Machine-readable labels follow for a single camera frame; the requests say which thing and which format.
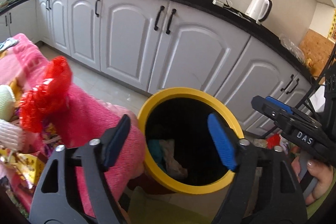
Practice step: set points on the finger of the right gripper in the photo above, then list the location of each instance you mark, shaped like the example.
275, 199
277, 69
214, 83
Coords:
270, 111

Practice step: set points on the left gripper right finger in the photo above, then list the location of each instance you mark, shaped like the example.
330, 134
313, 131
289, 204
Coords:
225, 141

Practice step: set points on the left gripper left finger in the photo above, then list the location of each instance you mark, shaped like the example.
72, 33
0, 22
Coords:
112, 142

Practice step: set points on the red mesh net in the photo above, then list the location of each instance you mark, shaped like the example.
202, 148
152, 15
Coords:
47, 98

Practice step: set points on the blue knitted mesh cloth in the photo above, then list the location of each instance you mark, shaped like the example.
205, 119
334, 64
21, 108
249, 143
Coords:
156, 152

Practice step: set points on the green sleeve forearm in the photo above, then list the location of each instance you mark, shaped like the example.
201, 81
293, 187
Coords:
312, 208

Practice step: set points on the yellow rimmed trash bin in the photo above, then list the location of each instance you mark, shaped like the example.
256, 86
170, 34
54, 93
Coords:
180, 114

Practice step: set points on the pink cartoon blanket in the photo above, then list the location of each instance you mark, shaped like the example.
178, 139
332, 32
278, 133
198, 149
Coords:
23, 67

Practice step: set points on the clear plastic bag on counter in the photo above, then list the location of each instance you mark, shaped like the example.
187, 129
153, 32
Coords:
292, 48

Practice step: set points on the black counter top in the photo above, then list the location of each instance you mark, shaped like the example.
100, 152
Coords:
231, 16

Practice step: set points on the white foam net sleeve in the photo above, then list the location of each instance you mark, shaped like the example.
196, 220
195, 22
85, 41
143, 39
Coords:
12, 136

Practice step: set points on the white electric kettle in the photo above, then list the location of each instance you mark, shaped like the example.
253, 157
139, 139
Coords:
259, 10

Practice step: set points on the light green knitted cloth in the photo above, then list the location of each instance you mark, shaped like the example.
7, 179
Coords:
7, 102

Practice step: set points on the light blue cloth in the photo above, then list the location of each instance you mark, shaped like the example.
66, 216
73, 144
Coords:
8, 43

